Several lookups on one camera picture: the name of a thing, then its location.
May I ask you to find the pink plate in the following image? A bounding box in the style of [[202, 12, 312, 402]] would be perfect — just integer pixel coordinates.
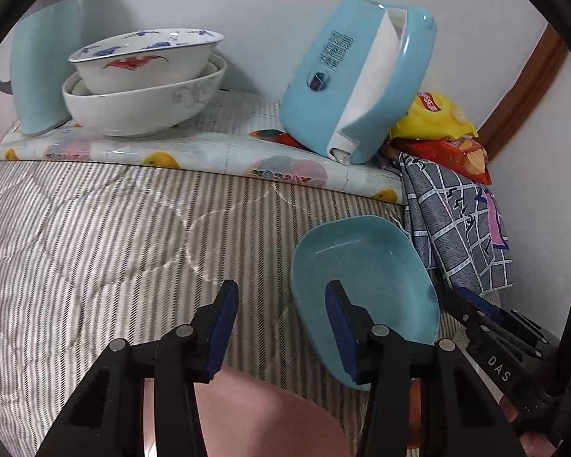
[[140, 366, 350, 457]]

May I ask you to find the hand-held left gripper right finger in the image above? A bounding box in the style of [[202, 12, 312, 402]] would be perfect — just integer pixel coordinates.
[[324, 281, 526, 457]]

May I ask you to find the light blue kettle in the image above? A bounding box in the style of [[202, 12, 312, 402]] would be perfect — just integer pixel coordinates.
[[0, 0, 90, 136]]

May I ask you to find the blue electric kettle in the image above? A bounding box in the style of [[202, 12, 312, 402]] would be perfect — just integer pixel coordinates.
[[278, 0, 436, 165]]

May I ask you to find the yellow chip bag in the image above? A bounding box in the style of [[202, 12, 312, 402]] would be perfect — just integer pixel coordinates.
[[390, 90, 479, 141]]

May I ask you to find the red chip bag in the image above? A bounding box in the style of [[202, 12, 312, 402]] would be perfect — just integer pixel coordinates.
[[385, 136, 493, 185]]

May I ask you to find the white bowl with grey floral print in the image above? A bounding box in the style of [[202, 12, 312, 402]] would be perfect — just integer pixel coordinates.
[[61, 52, 228, 138]]

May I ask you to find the plain white bowl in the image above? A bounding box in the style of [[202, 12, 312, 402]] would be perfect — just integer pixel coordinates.
[[70, 57, 219, 96]]

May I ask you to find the striped quilt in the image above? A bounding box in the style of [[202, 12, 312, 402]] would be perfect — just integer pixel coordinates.
[[0, 159, 462, 457]]

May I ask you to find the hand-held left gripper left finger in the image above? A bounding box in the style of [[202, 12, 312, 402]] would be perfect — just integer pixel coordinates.
[[37, 279, 240, 457]]

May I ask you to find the teal bowl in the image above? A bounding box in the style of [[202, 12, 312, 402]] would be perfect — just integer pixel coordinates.
[[290, 215, 441, 392]]

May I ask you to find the wooden door frame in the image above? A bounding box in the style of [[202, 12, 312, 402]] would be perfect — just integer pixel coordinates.
[[476, 24, 569, 153]]

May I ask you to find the fruit print table mat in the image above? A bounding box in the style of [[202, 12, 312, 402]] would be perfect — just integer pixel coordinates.
[[0, 90, 405, 205]]

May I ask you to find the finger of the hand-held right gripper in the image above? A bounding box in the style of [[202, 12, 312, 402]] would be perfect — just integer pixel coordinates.
[[438, 288, 523, 393], [458, 288, 560, 360]]

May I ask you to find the blue and red patterned bowl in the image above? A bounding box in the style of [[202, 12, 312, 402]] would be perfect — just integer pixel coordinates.
[[68, 29, 224, 96]]

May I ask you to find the grey checked cloth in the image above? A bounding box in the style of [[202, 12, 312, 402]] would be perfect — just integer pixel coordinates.
[[381, 150, 515, 296]]

